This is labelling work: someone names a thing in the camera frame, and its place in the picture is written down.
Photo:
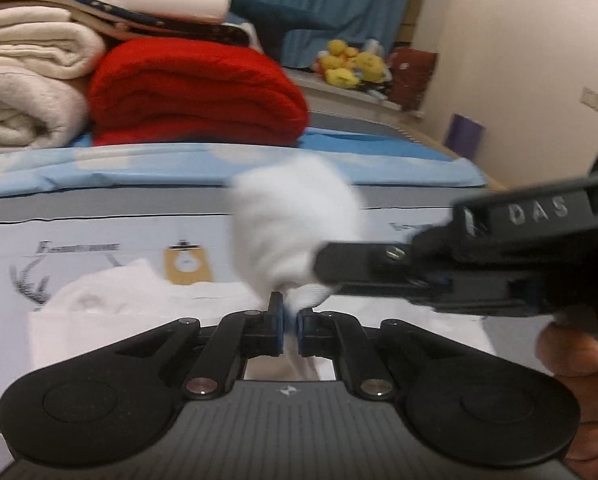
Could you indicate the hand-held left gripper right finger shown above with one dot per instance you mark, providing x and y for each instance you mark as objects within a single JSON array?
[{"x": 302, "y": 335}]

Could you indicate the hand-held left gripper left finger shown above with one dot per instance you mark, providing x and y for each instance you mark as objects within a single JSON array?
[{"x": 277, "y": 325}]

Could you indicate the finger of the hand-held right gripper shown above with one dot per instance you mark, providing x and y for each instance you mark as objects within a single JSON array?
[{"x": 359, "y": 260}]

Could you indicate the white shirt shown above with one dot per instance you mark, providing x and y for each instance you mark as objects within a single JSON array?
[{"x": 289, "y": 210}]

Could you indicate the person's right hand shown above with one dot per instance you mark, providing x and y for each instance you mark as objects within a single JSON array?
[{"x": 569, "y": 350}]

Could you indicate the purple bag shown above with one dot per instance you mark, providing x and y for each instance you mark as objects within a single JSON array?
[{"x": 465, "y": 135}]

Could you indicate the white window ledge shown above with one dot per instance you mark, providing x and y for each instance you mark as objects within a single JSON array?
[{"x": 329, "y": 95}]

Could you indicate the yellow plush toy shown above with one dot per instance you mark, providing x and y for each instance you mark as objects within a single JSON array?
[
  {"x": 341, "y": 67},
  {"x": 371, "y": 67}
]

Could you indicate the light blue sheet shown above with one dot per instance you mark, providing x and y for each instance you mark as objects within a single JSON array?
[{"x": 129, "y": 165}]

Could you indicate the red folded blanket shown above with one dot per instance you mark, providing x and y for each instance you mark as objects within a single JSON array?
[{"x": 189, "y": 95}]

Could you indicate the blue curtain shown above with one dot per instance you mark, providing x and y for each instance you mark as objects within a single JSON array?
[{"x": 359, "y": 0}]

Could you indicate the cream folded blanket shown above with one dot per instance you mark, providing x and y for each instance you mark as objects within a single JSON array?
[{"x": 24, "y": 90}]

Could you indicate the wall switch plate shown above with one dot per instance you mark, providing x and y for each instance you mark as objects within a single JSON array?
[{"x": 596, "y": 101}]

